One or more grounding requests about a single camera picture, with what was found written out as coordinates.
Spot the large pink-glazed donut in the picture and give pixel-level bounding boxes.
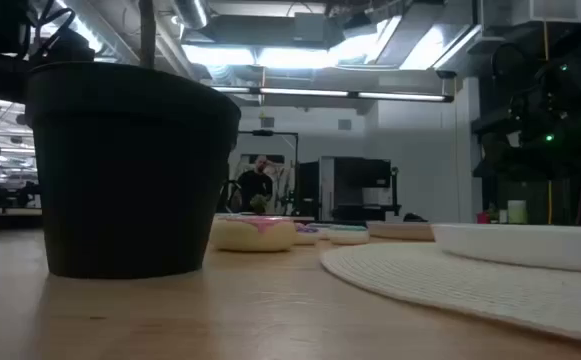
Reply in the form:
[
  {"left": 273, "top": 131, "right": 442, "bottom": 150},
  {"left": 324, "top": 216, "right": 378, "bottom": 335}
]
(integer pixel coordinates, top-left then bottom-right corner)
[{"left": 208, "top": 214, "right": 299, "bottom": 253}]

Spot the person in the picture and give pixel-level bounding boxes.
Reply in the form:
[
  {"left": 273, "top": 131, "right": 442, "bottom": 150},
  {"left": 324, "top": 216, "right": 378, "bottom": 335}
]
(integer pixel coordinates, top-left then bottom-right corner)
[{"left": 234, "top": 154, "right": 275, "bottom": 214}]

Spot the small green potted plant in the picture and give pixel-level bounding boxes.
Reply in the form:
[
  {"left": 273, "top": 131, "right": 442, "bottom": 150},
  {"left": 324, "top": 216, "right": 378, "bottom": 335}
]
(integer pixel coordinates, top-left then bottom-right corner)
[{"left": 249, "top": 193, "right": 270, "bottom": 215}]

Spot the small pink-glazed donut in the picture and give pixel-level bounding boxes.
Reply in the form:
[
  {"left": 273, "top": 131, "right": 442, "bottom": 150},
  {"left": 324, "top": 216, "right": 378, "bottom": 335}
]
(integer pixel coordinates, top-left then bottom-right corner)
[{"left": 293, "top": 223, "right": 322, "bottom": 247}]

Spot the small blue-glazed donut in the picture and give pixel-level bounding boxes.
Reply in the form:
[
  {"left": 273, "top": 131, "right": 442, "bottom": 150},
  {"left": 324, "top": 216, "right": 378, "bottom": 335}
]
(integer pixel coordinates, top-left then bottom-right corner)
[{"left": 326, "top": 224, "right": 371, "bottom": 246}]

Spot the long ceiling light bar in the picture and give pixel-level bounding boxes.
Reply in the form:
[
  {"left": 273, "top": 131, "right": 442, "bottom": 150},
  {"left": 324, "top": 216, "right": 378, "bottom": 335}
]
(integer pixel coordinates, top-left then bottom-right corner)
[{"left": 212, "top": 85, "right": 455, "bottom": 104}]

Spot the black plant pot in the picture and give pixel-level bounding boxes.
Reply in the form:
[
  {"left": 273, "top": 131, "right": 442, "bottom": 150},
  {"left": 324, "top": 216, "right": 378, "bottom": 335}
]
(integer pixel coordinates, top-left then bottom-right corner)
[{"left": 24, "top": 61, "right": 242, "bottom": 280}]

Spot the white woven round placemat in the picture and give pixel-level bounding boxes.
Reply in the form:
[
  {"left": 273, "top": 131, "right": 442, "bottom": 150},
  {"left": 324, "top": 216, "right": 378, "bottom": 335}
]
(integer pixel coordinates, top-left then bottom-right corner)
[{"left": 319, "top": 242, "right": 581, "bottom": 347}]

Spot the thin plant stem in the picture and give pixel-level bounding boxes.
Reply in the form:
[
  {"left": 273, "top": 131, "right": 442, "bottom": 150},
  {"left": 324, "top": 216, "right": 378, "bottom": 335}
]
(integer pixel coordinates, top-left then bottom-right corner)
[{"left": 138, "top": 0, "right": 157, "bottom": 69}]

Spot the white round plate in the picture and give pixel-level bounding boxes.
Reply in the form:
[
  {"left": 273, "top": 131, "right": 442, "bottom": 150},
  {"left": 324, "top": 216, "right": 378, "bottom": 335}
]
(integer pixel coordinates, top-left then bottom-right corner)
[{"left": 430, "top": 222, "right": 581, "bottom": 275}]

